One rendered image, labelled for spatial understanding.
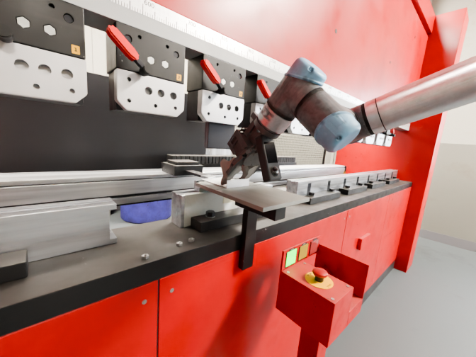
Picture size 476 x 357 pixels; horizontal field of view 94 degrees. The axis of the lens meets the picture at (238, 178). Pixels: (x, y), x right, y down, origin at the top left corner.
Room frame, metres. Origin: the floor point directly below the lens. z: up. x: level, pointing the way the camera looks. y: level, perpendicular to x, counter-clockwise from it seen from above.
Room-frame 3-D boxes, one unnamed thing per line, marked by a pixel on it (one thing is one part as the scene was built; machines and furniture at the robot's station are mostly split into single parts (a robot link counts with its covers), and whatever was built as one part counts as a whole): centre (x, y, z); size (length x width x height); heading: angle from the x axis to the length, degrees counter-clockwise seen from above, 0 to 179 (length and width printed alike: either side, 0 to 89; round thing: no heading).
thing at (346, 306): (0.58, -0.27, 0.75); 0.20 x 0.16 x 0.18; 131
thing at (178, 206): (0.74, 0.03, 0.92); 0.39 x 0.06 x 0.10; 133
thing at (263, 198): (0.59, -0.03, 1.00); 0.26 x 0.18 x 0.01; 43
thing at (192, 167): (0.81, 0.17, 1.01); 0.26 x 0.12 x 0.05; 43
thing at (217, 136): (0.70, 0.07, 1.13); 0.10 x 0.02 x 0.10; 133
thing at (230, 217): (0.69, 0.00, 0.89); 0.30 x 0.05 x 0.03; 133
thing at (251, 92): (0.82, -0.06, 1.26); 0.15 x 0.09 x 0.17; 133
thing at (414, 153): (2.37, -1.49, 1.15); 0.85 x 0.25 x 2.30; 43
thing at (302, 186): (1.56, -0.86, 0.92); 1.68 x 0.06 x 0.10; 133
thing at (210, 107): (0.68, 0.08, 1.26); 0.15 x 0.09 x 0.17; 133
